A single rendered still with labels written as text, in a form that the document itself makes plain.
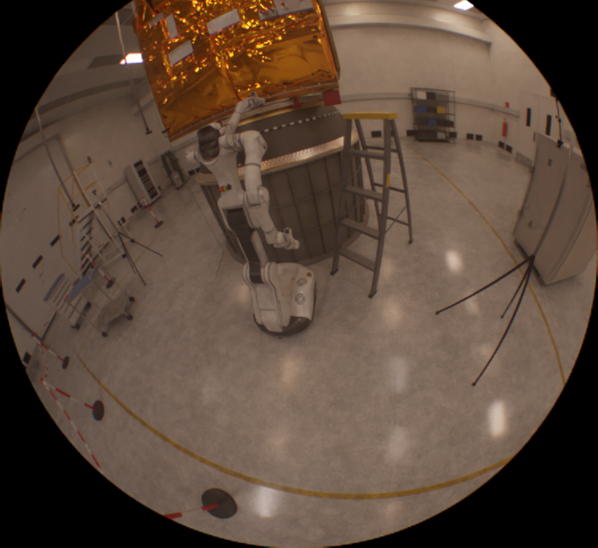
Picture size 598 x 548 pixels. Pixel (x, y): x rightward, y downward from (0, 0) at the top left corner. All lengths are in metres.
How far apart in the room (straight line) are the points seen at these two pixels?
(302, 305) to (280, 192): 1.03
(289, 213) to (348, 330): 1.24
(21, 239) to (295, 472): 8.31
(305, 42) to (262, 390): 2.86
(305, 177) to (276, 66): 1.08
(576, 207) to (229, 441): 3.67
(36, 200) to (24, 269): 2.11
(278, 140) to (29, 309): 8.21
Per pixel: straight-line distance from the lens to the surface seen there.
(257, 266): 1.39
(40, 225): 8.34
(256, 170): 0.95
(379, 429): 1.68
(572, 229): 2.67
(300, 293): 1.71
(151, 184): 9.47
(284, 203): 1.99
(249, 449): 1.84
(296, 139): 1.94
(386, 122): 1.53
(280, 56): 1.99
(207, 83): 2.27
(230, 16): 2.35
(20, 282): 8.25
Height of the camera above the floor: 1.66
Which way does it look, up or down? 39 degrees down
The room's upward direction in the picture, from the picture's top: 16 degrees counter-clockwise
